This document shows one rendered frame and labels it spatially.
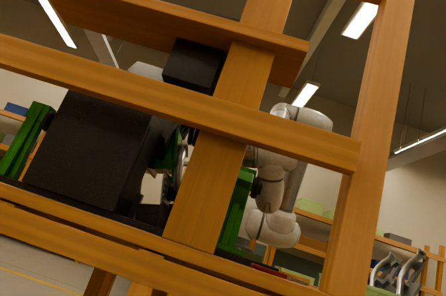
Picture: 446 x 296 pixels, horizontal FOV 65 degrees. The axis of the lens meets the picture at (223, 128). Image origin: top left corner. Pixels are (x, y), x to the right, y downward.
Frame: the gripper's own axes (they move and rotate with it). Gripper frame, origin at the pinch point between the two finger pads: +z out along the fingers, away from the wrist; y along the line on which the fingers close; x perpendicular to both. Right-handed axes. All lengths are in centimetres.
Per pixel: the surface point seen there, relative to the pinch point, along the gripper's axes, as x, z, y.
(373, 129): 25, -56, 25
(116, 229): 47.2, 12.6, 3.9
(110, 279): -5, 40, -77
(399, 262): -24, -109, -74
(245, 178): 25.2, -20.8, 6.4
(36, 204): 44, 34, 8
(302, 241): -360, -156, -376
